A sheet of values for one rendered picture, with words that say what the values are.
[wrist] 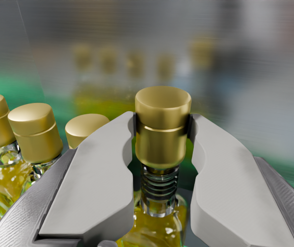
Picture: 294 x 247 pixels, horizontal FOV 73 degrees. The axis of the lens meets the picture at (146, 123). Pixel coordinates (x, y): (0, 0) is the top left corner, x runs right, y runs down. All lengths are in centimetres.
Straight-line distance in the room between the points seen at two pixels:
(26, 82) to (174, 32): 30
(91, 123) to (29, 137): 6
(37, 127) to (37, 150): 2
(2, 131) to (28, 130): 5
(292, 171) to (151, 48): 23
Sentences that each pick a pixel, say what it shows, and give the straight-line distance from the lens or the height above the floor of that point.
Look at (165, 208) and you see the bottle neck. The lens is 17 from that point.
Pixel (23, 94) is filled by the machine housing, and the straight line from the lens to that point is 46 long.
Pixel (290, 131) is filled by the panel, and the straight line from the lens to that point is 27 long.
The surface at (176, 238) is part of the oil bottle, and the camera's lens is 18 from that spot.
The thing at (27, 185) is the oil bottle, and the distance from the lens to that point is 23.
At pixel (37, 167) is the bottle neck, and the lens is 21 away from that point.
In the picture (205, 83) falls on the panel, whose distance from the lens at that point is 24.
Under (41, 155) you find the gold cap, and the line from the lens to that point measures 20.
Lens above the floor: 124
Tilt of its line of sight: 32 degrees down
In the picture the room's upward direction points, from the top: straight up
